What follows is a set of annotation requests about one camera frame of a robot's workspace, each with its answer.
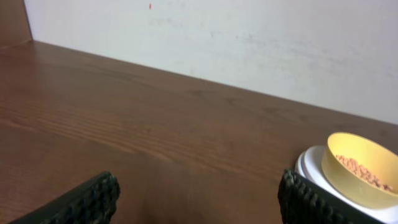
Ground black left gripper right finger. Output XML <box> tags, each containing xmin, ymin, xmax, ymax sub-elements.
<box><xmin>277</xmin><ymin>169</ymin><xmax>383</xmax><ymax>224</ymax></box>

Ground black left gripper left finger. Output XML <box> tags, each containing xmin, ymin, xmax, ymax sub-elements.
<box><xmin>10</xmin><ymin>171</ymin><xmax>121</xmax><ymax>224</ymax></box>

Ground soybeans in bowl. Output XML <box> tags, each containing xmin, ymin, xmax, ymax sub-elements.
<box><xmin>335</xmin><ymin>155</ymin><xmax>394</xmax><ymax>192</ymax></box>

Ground pale yellow bowl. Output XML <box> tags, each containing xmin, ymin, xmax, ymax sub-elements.
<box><xmin>322</xmin><ymin>133</ymin><xmax>397</xmax><ymax>209</ymax></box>

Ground white digital kitchen scale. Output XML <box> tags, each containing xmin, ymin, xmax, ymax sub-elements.
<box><xmin>295</xmin><ymin>146</ymin><xmax>397</xmax><ymax>224</ymax></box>

